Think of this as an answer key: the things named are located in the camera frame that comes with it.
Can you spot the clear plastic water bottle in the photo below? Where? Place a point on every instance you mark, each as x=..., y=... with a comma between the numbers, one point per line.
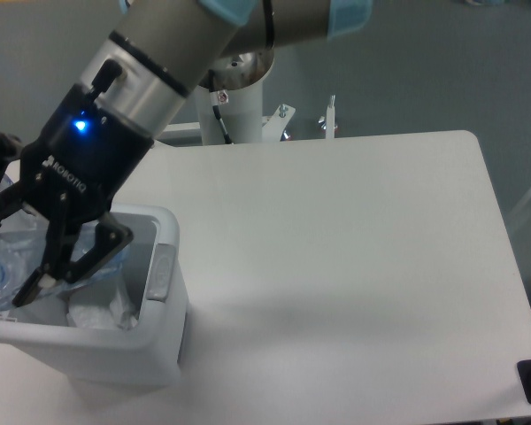
x=22, y=242

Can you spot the white plastic trash can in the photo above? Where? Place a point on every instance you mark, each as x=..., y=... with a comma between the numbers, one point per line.
x=146, y=353

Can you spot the white trash can lid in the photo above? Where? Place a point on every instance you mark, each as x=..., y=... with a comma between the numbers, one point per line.
x=2, y=177

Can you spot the white plastic wrapper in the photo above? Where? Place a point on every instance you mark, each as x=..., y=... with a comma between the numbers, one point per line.
x=102, y=312

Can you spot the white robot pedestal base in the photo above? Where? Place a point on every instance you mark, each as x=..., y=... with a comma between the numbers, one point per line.
x=229, y=105

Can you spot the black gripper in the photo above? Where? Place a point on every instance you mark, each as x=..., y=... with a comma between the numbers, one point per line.
x=79, y=168

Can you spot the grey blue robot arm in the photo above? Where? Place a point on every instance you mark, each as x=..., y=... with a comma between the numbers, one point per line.
x=128, y=93

